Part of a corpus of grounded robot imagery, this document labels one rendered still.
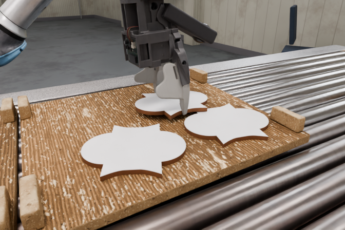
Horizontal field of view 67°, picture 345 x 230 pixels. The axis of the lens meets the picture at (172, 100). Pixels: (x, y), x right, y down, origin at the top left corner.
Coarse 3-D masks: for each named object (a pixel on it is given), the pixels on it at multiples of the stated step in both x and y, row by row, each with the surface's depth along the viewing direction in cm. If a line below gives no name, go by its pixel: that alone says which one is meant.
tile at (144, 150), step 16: (128, 128) 42; (144, 128) 42; (96, 144) 38; (112, 144) 38; (128, 144) 38; (144, 144) 38; (160, 144) 38; (176, 144) 38; (96, 160) 34; (112, 160) 34; (128, 160) 34; (144, 160) 34; (160, 160) 34; (176, 160) 35; (112, 176) 32; (160, 176) 32
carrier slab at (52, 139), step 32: (96, 96) 56; (128, 96) 56; (224, 96) 56; (32, 128) 44; (64, 128) 44; (96, 128) 44; (160, 128) 44; (288, 128) 44; (32, 160) 36; (64, 160) 36; (192, 160) 36; (224, 160) 36; (256, 160) 37; (64, 192) 30; (96, 192) 30; (128, 192) 30; (160, 192) 30; (64, 224) 26; (96, 224) 27
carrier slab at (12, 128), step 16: (0, 112) 49; (16, 112) 50; (0, 128) 44; (16, 128) 44; (0, 144) 39; (16, 144) 40; (0, 160) 36; (16, 160) 37; (0, 176) 33; (16, 176) 34; (16, 192) 31; (16, 208) 29; (16, 224) 27
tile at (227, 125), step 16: (208, 112) 47; (224, 112) 47; (240, 112) 47; (256, 112) 47; (192, 128) 42; (208, 128) 42; (224, 128) 42; (240, 128) 42; (256, 128) 42; (224, 144) 38
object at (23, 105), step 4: (20, 96) 50; (24, 96) 50; (20, 100) 48; (24, 100) 48; (20, 104) 46; (24, 104) 46; (28, 104) 47; (20, 108) 45; (24, 108) 46; (28, 108) 46; (20, 112) 46; (24, 112) 46; (28, 112) 46; (20, 116) 46; (24, 116) 46; (28, 116) 47
